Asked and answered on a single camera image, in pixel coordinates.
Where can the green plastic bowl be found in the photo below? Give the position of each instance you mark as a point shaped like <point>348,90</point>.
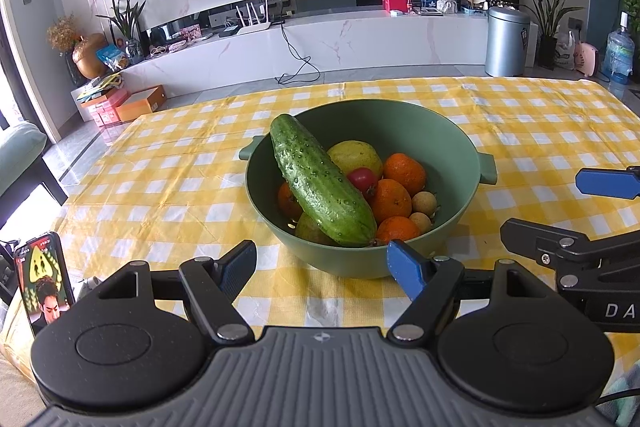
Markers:
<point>435,127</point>

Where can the orange mandarin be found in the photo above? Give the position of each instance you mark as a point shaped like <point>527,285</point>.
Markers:
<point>405,172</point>
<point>287,202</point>
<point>392,202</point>
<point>397,229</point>

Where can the green cucumber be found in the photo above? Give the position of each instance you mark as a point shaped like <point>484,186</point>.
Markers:
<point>315,177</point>

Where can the red box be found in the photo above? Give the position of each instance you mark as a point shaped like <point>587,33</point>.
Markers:
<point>395,1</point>

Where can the white marble television cabinet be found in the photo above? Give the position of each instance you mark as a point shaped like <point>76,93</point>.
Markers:
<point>380,42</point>

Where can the smartphone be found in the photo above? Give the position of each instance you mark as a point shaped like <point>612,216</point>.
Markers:
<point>42,282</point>

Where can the pile of colourful papers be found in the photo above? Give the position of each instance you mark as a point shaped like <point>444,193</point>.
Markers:
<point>97,86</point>

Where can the dark wall socket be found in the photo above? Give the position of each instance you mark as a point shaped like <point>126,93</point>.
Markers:
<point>576,23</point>

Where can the silver trash can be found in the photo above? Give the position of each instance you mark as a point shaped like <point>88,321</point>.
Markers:
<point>506,42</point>

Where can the yellow pear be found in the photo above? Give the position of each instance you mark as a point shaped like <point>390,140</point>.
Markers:
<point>357,157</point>

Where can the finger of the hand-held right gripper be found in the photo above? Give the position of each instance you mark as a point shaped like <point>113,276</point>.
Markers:
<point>605,182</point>
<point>530,234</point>

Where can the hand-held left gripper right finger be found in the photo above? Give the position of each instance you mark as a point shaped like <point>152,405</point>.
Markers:
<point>405,264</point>

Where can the dark chair with green cushion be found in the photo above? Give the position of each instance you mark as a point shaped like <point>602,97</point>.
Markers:
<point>20,147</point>

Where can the small red tomato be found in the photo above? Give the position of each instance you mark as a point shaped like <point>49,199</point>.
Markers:
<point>362,179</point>

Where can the stack of pink boxes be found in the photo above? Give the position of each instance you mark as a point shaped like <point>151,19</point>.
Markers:
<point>107,104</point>

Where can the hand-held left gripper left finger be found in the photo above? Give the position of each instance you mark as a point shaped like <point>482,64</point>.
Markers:
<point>237,264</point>

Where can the white router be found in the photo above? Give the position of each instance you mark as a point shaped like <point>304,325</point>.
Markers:
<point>252,29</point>

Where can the dried yellow flowers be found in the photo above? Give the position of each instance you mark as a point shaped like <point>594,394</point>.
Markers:
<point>62,32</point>

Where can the golden gourd ornament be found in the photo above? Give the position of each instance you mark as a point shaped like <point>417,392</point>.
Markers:
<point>90,57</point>

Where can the yellow checkered tablecloth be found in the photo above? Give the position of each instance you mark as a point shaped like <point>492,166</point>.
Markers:
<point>175,187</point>

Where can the reddish green pear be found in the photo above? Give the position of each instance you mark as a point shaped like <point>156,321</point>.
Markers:
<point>307,229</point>

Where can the blue snack bag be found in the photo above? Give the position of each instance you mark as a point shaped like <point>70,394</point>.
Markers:
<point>110,56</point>

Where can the tall potted floor plant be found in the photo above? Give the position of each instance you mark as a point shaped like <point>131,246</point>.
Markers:
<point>547,12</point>

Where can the white plastic bag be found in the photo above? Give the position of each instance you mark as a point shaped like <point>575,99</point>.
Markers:
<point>564,52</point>

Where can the blue water jug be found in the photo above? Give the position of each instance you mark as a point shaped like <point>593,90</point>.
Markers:
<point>619,52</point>

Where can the pink small heater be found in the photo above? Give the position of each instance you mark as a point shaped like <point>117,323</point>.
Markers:
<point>586,58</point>

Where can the green plant in glass vase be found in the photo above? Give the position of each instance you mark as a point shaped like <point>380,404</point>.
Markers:
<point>127,22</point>

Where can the orange cardboard box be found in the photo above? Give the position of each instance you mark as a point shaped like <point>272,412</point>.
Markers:
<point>142,102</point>

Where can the teal patterned cloth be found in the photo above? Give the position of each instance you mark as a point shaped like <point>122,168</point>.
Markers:
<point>627,397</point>

